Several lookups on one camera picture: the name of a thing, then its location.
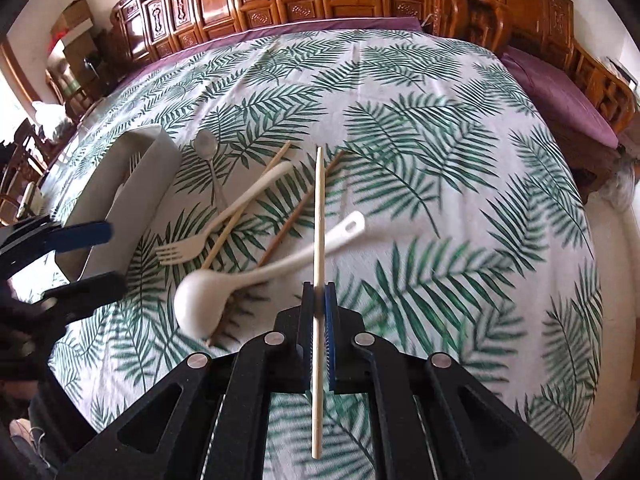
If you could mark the grey metal tray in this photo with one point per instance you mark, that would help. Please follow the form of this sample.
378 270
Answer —
125 190

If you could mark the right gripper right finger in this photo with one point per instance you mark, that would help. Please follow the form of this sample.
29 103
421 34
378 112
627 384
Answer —
349 365

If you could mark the cream plastic fork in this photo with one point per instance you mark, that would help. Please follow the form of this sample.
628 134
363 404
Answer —
186 250

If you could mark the light bamboo chopstick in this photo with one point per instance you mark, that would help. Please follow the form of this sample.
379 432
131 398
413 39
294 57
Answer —
317 363

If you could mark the purple armchair cushion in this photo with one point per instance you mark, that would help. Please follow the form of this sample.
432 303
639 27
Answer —
556 97

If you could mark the brown wooden chopstick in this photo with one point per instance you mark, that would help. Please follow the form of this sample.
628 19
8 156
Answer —
240 299

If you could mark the small steel spoon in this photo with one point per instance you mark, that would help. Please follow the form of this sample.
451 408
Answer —
206 146

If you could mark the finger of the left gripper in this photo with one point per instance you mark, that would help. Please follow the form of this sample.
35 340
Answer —
80 299
75 237

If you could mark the white ladle spoon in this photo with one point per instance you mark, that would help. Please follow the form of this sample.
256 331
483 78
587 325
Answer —
202 295

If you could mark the carved wooden armchair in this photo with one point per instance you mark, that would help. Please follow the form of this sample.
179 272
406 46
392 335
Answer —
544 29

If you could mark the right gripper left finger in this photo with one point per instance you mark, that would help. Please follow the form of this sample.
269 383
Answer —
292 359

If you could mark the purple bench cushion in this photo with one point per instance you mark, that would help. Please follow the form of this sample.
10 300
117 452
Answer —
406 23

